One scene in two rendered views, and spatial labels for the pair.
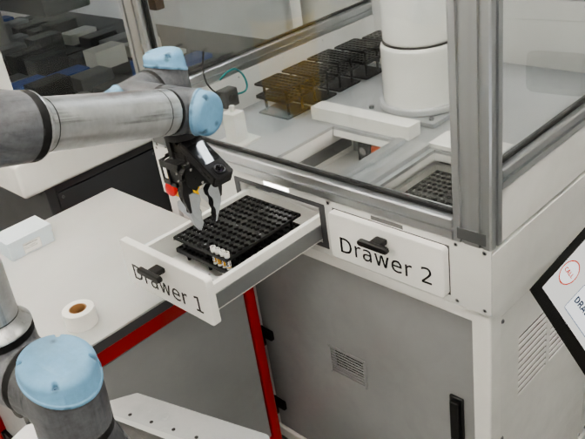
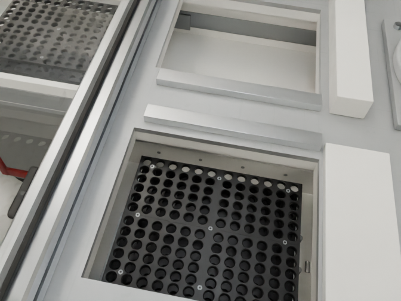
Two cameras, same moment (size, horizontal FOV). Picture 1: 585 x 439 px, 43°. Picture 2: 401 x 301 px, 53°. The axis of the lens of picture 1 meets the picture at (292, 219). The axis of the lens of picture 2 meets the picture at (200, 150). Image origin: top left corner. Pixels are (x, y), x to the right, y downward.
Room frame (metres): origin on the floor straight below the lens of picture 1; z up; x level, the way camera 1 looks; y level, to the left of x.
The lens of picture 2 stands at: (1.26, -0.47, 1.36)
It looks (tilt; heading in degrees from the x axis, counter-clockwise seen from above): 55 degrees down; 48
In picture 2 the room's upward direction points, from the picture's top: 5 degrees clockwise
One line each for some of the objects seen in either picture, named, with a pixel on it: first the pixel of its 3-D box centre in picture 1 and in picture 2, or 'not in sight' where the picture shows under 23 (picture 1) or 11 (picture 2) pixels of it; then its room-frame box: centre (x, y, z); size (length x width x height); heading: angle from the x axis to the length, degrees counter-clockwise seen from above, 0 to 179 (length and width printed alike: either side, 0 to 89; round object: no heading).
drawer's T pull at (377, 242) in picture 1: (376, 243); not in sight; (1.26, -0.16, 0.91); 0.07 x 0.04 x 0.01; 42
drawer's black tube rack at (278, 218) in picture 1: (239, 237); not in sight; (1.43, 0.12, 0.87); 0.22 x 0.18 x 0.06; 132
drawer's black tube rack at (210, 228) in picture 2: not in sight; (208, 238); (1.41, -0.33, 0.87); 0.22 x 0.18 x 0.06; 132
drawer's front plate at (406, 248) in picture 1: (386, 251); not in sight; (1.28, -0.18, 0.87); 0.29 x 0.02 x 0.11; 42
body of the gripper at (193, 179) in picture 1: (184, 156); not in sight; (1.35, 0.19, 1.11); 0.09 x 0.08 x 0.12; 42
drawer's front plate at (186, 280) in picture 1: (168, 279); not in sight; (1.30, 0.27, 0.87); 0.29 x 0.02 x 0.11; 42
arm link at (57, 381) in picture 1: (62, 388); not in sight; (0.89, 0.38, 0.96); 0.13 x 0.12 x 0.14; 53
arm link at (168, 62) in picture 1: (167, 80); not in sight; (1.34, 0.19, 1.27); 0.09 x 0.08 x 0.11; 143
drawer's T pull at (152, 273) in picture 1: (154, 272); not in sight; (1.28, 0.29, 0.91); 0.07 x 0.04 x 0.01; 42
